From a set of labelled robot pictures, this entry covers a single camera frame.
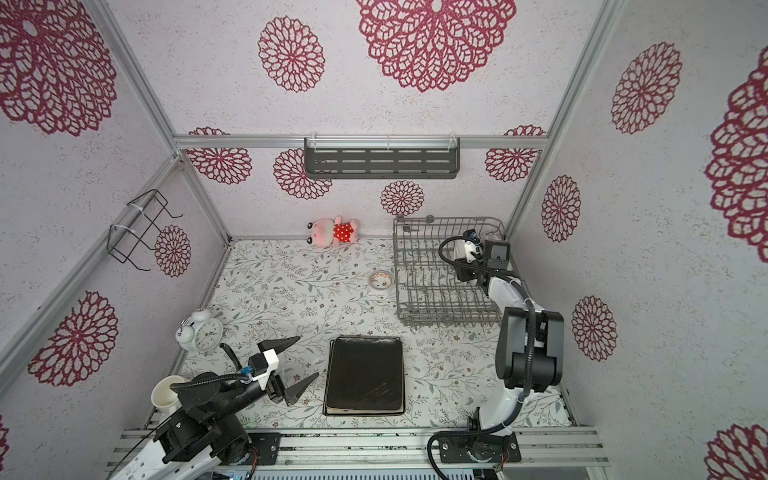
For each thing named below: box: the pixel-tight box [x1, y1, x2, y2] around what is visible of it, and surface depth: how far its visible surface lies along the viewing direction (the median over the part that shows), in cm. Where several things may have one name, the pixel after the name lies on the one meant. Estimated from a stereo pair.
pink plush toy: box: [306, 215, 361, 248], surface depth 119 cm
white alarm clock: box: [175, 308, 224, 353], surface depth 87 cm
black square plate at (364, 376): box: [322, 335, 406, 416], surface depth 82 cm
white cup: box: [151, 375, 185, 421], surface depth 78 cm
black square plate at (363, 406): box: [323, 397, 405, 416], surface depth 78 cm
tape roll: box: [369, 270, 392, 290], surface depth 109 cm
